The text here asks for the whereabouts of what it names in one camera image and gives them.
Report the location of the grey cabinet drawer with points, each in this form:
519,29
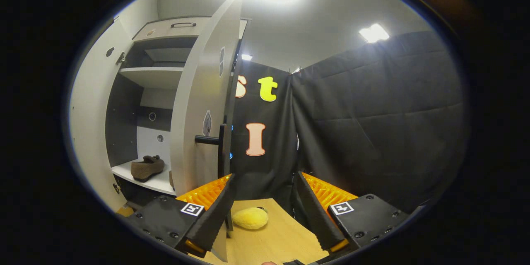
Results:
161,31

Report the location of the grey cabinet shelf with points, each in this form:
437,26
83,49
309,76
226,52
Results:
153,76
124,172

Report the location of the brown fuzzy shoe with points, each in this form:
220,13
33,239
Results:
171,180
147,169

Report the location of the metal door hinge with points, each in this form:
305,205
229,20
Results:
116,188
120,58

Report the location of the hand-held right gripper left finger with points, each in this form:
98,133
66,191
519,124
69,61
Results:
214,215

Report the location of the yellow plush toy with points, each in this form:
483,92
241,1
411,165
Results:
249,218

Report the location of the grey shoe cabinet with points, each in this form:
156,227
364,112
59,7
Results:
120,132

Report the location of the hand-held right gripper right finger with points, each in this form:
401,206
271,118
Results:
316,215

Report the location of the grey shoe cabinet door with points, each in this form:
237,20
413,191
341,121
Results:
194,103
91,112

